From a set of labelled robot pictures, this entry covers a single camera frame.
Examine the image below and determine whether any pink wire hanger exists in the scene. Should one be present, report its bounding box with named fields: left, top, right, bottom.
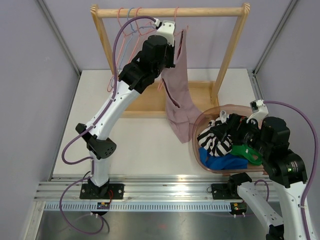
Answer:
left=106, top=7, right=130, bottom=93

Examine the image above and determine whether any pink tank top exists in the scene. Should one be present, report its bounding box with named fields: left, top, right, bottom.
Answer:
left=161, top=29, right=202, bottom=144

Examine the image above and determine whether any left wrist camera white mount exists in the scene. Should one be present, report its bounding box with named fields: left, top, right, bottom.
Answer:
left=154, top=18, right=176, bottom=47

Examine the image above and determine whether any wooden clothes rack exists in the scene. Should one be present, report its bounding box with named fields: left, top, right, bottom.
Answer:
left=90, top=2, right=251, bottom=118

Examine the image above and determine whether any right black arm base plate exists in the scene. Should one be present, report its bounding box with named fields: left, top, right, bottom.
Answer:
left=206, top=183, right=243, bottom=200

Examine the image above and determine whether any pink hanger of striped top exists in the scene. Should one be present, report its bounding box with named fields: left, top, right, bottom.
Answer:
left=113, top=7, right=158, bottom=83

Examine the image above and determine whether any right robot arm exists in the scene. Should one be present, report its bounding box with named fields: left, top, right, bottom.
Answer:
left=211, top=114, right=318, bottom=240

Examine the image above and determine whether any black white striped tank top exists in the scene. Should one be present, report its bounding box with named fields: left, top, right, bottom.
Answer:
left=196, top=110, right=233, bottom=157

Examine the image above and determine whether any aluminium rail base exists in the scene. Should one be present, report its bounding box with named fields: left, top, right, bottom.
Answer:
left=34, top=174, right=229, bottom=202

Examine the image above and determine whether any translucent pink plastic basket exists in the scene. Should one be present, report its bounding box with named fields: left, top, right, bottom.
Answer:
left=191, top=104, right=266, bottom=176

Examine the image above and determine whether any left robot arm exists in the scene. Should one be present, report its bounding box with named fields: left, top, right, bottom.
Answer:
left=75, top=33, right=175, bottom=200

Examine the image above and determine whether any green tank top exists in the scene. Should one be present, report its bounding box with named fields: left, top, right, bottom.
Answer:
left=230, top=144, right=262, bottom=166

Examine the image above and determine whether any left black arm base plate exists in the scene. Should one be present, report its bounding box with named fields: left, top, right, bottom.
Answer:
left=79, top=183, right=125, bottom=200

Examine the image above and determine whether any blue wire hanger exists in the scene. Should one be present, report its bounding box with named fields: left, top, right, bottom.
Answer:
left=109, top=7, right=156, bottom=86

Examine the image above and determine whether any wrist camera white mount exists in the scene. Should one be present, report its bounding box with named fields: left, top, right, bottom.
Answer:
left=246, top=99, right=269, bottom=124
left=154, top=18, right=176, bottom=47

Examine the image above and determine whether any white slotted cable duct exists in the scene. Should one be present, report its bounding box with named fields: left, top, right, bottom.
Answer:
left=44, top=201, right=231, bottom=212

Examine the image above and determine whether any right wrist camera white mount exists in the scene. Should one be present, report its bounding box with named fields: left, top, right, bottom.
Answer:
left=246, top=99, right=269, bottom=124

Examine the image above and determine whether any blue tank top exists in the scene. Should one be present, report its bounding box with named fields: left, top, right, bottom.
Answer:
left=198, top=147, right=249, bottom=171

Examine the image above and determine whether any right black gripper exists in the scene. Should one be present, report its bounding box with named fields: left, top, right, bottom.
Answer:
left=210, top=112, right=271, bottom=155

